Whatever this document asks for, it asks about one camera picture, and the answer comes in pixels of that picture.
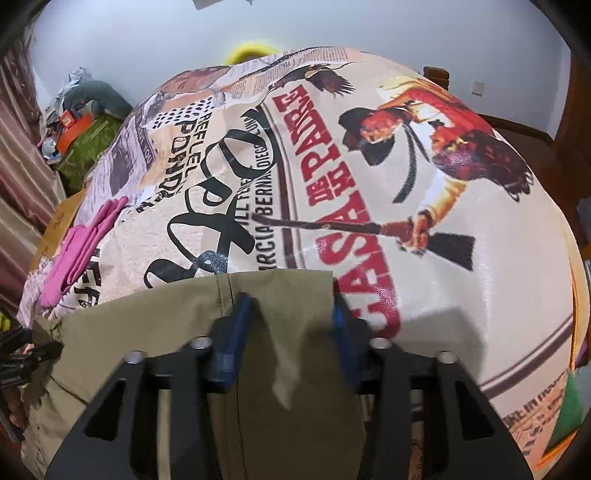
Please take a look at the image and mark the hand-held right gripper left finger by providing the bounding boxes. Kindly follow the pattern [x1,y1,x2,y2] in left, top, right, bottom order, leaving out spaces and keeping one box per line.
[44,292,256,480]

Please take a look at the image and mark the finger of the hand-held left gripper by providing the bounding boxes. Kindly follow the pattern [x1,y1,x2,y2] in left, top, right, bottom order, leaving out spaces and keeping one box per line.
[28,342,64,365]

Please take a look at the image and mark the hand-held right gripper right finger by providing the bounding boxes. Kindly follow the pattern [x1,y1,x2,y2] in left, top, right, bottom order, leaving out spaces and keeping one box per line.
[331,291,536,480]

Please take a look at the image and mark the khaki pants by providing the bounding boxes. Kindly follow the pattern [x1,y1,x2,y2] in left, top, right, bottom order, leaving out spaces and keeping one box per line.
[21,270,370,480]

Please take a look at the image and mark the pink cloth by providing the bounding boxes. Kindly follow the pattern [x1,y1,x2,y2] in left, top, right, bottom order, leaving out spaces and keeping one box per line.
[39,196,130,308]

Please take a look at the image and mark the cardboard box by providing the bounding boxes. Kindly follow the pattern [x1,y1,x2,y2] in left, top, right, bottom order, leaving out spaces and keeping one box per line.
[39,189,88,259]

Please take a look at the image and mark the printed blanket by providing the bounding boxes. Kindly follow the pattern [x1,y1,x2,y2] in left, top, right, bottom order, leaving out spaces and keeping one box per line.
[18,46,589,462]

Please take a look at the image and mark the striped pink curtain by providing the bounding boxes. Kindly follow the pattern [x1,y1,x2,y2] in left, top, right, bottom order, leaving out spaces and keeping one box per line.
[0,28,65,315]

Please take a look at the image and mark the green patterned box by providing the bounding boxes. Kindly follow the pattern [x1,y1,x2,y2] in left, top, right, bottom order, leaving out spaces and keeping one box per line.
[60,113,127,195]

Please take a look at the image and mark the orange box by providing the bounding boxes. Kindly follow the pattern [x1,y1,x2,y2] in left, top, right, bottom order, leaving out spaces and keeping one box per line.
[56,111,95,153]

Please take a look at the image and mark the wooden baseboard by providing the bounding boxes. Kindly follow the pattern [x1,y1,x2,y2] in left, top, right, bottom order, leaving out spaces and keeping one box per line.
[478,113,555,144]

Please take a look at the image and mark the grey pillow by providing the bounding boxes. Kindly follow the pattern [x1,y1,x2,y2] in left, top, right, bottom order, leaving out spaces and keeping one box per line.
[62,80,132,116]

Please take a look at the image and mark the wooden bed post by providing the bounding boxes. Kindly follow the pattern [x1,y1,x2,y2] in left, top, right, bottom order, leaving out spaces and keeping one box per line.
[422,66,451,90]

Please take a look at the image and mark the wooden door frame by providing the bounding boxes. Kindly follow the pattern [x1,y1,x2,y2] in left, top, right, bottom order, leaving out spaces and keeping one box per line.
[551,51,591,259]

